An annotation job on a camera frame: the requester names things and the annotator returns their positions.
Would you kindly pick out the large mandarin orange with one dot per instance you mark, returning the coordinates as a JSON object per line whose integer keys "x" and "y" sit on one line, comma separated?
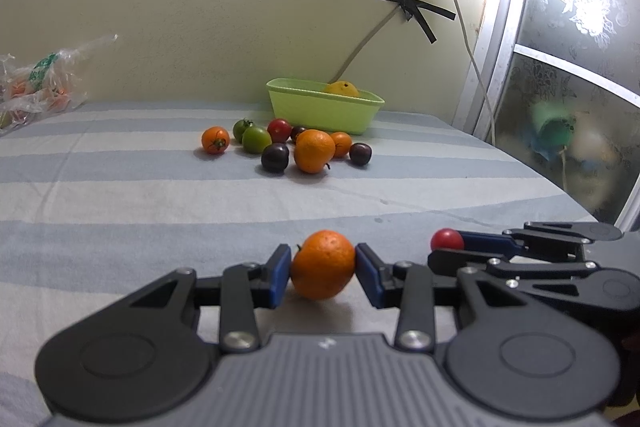
{"x": 314, "y": 151}

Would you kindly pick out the clear plastic bag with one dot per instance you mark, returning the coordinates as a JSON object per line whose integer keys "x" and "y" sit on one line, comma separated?
{"x": 45, "y": 82}

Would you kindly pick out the red cherry tomato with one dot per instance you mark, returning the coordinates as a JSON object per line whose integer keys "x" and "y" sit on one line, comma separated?
{"x": 446, "y": 238}

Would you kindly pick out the small mandarin orange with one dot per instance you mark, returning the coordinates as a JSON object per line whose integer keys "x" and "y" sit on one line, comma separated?
{"x": 343, "y": 144}

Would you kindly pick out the green plastic tray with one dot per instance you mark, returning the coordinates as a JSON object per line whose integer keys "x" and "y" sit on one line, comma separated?
{"x": 320, "y": 112}

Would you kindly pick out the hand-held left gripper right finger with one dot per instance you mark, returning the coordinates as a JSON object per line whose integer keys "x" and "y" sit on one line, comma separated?
{"x": 367, "y": 279}

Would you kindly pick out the striped bed sheet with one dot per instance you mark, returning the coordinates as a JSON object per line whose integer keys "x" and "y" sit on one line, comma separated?
{"x": 150, "y": 207}

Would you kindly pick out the yellow grapefruit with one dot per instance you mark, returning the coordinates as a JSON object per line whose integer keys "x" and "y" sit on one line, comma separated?
{"x": 342, "y": 89}

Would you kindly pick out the dark green tomato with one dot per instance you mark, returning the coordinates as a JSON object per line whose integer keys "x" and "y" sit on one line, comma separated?
{"x": 241, "y": 128}

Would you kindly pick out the dark purple plum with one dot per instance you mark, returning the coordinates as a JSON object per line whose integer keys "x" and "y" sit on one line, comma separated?
{"x": 275, "y": 158}
{"x": 360, "y": 154}

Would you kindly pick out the small dark purple tomato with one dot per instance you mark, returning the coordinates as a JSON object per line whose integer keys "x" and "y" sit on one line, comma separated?
{"x": 298, "y": 133}

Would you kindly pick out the black tape cross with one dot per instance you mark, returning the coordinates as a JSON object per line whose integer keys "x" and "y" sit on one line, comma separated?
{"x": 412, "y": 4}

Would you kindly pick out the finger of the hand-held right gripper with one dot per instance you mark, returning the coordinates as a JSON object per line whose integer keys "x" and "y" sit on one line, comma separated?
{"x": 450, "y": 260}
{"x": 487, "y": 242}

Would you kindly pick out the dark red tomato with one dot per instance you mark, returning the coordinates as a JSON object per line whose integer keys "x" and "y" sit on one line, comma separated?
{"x": 279, "y": 129}

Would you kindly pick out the aluminium window frame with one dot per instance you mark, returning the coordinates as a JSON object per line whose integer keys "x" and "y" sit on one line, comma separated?
{"x": 500, "y": 57}

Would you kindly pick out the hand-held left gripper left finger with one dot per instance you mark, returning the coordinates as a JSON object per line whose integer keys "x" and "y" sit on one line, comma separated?
{"x": 280, "y": 279}

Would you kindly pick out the light green tomato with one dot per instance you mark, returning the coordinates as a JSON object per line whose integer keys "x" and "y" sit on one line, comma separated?
{"x": 256, "y": 140}

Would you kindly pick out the orange tomato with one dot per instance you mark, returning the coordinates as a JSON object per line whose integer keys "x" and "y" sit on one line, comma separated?
{"x": 215, "y": 141}

